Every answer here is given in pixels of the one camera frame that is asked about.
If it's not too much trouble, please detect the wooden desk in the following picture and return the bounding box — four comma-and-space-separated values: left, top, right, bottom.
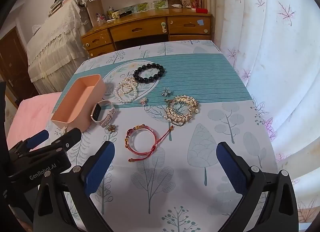
80, 7, 213, 59

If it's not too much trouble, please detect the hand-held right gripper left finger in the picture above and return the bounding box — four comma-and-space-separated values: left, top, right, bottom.
32, 141, 116, 232

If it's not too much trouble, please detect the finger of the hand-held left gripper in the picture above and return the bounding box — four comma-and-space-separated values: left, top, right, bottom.
24, 128, 82, 162
9, 129, 49, 156

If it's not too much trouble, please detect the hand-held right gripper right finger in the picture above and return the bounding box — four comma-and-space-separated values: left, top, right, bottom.
216, 142, 299, 232

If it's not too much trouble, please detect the brown wooden door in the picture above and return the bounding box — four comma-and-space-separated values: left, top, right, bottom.
0, 27, 38, 97

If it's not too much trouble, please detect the pink plastic storage box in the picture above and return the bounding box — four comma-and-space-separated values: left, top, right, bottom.
51, 74, 107, 132

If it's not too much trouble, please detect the lace covered cabinet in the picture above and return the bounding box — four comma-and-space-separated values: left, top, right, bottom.
26, 0, 88, 95

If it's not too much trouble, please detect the tree print tablecloth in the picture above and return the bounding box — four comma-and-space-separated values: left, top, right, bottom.
45, 39, 280, 232

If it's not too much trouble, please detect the pink bed sheet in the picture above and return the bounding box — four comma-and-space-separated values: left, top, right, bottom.
6, 92, 63, 150

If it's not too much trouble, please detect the white pearl bracelet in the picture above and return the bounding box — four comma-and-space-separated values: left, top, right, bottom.
115, 76, 139, 103

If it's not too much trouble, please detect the silver flower ring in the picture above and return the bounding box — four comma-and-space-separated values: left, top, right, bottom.
139, 97, 152, 111

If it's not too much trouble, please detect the black bead bracelet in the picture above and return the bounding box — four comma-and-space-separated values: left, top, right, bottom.
134, 63, 165, 83

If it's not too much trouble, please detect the white smartwatch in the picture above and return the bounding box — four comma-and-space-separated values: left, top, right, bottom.
90, 100, 116, 128

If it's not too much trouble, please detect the white leaf print curtain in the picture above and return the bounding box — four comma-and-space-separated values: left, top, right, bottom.
207, 0, 320, 225

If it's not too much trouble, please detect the patterned paper bag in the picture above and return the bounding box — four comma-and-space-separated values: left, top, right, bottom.
180, 0, 202, 9

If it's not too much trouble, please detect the stack of books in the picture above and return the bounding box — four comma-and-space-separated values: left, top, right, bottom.
49, 0, 75, 16

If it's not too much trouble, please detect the red string bracelet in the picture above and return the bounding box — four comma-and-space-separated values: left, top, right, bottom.
124, 125, 175, 163

